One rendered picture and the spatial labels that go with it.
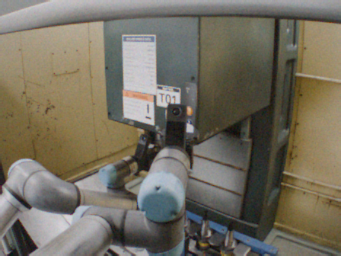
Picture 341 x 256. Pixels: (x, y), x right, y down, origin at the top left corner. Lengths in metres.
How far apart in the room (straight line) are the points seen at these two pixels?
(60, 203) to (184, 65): 0.54
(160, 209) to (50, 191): 0.42
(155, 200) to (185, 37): 0.55
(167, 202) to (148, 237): 0.11
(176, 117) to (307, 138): 1.33
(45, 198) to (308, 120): 1.51
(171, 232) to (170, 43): 0.59
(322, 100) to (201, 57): 1.08
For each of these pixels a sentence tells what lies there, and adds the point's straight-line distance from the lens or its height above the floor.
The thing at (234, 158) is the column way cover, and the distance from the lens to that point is 1.64.
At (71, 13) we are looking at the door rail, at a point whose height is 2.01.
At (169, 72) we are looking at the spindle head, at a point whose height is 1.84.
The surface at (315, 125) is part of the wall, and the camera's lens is 1.84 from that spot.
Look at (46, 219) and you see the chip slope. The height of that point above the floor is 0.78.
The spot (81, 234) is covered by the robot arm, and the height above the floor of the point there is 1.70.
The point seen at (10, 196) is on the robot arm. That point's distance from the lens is 0.92.
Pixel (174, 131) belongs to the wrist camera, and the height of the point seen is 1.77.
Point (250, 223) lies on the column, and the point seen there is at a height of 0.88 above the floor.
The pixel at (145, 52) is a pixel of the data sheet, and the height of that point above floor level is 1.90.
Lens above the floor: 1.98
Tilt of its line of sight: 19 degrees down
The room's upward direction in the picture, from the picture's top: straight up
